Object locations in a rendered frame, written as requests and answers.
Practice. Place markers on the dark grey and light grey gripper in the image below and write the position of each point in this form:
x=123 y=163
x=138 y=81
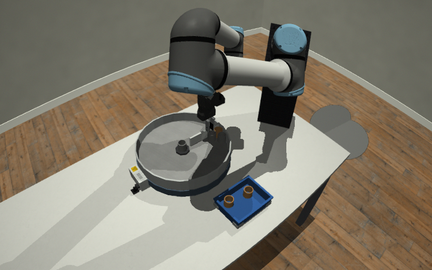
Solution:
x=207 y=109

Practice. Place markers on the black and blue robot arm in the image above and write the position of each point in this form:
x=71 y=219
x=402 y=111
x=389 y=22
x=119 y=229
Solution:
x=196 y=67

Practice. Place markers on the bronze bushing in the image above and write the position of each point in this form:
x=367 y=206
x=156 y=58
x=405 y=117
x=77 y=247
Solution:
x=246 y=190
x=218 y=129
x=228 y=198

